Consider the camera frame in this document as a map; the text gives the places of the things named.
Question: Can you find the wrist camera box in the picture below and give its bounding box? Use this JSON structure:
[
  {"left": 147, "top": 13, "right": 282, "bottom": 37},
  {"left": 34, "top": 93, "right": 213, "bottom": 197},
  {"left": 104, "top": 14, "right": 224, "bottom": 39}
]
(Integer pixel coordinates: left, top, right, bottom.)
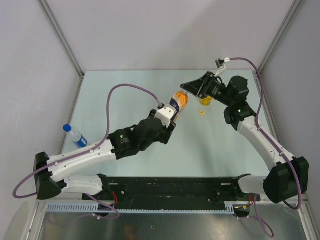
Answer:
[
  {"left": 215, "top": 58, "right": 231, "bottom": 78},
  {"left": 154, "top": 104, "right": 176, "bottom": 128}
]

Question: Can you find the yellow honey pomelo bottle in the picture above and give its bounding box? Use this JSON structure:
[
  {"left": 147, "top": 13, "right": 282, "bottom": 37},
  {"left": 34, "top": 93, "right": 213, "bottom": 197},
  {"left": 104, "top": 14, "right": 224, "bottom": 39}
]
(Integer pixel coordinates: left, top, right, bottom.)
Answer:
[{"left": 199, "top": 96, "right": 213, "bottom": 106}]

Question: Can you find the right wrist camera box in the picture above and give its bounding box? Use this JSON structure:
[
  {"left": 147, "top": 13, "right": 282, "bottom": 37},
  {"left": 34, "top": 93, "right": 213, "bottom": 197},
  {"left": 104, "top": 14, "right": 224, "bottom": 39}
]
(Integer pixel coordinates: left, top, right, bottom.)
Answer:
[{"left": 215, "top": 58, "right": 231, "bottom": 78}]

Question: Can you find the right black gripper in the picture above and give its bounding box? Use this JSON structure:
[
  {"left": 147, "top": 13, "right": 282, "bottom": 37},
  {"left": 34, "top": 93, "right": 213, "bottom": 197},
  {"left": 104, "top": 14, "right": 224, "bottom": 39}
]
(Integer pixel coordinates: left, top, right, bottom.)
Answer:
[{"left": 181, "top": 71, "right": 234, "bottom": 107}]

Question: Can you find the orange drink bottle white cap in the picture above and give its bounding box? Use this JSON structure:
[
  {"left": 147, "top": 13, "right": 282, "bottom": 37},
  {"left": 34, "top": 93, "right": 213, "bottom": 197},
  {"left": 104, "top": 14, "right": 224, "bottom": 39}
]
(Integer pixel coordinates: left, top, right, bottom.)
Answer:
[{"left": 169, "top": 91, "right": 189, "bottom": 123}]

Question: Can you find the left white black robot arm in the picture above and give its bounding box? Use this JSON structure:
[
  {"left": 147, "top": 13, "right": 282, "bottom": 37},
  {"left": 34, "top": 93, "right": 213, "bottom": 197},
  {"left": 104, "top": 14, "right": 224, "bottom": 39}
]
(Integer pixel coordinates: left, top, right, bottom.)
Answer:
[{"left": 33, "top": 106, "right": 176, "bottom": 200}]

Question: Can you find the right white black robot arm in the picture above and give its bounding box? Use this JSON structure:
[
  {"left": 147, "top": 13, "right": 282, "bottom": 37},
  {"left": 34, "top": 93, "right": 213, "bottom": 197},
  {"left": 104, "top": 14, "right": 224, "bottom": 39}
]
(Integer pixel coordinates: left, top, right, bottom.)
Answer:
[{"left": 180, "top": 71, "right": 309, "bottom": 204}]

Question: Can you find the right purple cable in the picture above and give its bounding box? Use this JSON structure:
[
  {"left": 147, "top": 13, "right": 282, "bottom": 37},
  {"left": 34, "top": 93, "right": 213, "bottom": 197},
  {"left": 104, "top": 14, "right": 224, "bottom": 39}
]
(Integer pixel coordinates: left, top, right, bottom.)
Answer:
[{"left": 228, "top": 57, "right": 303, "bottom": 238}]

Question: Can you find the left aluminium frame post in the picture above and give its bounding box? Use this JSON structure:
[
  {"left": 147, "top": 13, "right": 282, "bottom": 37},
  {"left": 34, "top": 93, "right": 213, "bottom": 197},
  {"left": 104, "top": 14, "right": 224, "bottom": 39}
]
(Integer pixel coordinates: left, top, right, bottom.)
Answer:
[{"left": 37, "top": 0, "right": 85, "bottom": 77}]

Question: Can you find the aluminium frame post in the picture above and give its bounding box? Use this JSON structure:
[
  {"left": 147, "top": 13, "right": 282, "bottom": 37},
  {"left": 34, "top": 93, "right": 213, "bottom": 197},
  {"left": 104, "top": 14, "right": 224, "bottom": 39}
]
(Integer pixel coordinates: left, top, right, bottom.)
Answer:
[
  {"left": 258, "top": 0, "right": 305, "bottom": 74},
  {"left": 37, "top": 0, "right": 85, "bottom": 77}
]

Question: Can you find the white slotted cable duct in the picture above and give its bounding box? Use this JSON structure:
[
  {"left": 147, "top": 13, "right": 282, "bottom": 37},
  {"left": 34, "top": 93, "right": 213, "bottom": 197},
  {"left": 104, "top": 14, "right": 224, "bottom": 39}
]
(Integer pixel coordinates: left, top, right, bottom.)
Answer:
[{"left": 46, "top": 201, "right": 251, "bottom": 215}]

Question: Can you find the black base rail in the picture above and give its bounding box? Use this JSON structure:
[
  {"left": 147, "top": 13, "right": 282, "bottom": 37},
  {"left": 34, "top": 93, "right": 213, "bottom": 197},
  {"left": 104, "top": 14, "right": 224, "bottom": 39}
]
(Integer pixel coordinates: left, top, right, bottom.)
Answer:
[{"left": 94, "top": 177, "right": 255, "bottom": 212}]

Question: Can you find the right aluminium frame post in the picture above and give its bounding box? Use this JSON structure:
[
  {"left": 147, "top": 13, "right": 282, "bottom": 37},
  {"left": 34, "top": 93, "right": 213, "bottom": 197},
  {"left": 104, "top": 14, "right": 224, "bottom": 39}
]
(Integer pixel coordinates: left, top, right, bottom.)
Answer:
[{"left": 258, "top": 0, "right": 305, "bottom": 74}]

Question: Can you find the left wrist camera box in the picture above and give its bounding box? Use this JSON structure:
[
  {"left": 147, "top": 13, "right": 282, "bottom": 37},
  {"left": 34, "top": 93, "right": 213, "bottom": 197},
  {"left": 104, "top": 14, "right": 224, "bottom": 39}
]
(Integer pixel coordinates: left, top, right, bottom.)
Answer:
[{"left": 154, "top": 104, "right": 176, "bottom": 128}]

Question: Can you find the clear pepsi bottle blue cap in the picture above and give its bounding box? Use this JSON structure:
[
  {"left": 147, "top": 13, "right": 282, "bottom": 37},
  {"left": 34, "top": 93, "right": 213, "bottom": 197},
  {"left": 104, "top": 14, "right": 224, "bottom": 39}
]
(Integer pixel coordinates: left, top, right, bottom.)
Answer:
[{"left": 62, "top": 124, "right": 88, "bottom": 148}]

